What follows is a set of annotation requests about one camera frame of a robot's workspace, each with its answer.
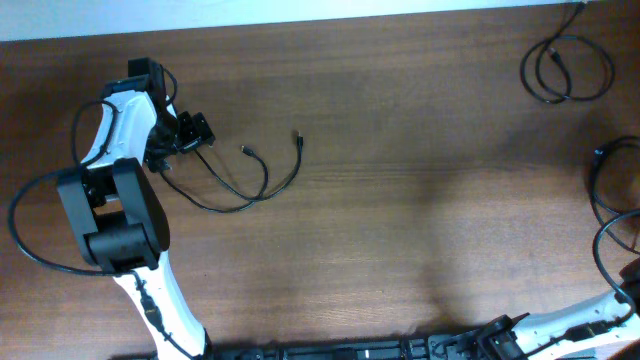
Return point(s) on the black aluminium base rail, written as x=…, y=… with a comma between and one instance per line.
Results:
x=397, y=348

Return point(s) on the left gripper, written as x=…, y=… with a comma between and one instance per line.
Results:
x=200, y=131

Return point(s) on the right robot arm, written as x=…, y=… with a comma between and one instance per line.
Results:
x=599, y=321

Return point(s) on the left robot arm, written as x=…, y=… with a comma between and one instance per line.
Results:
x=117, y=219

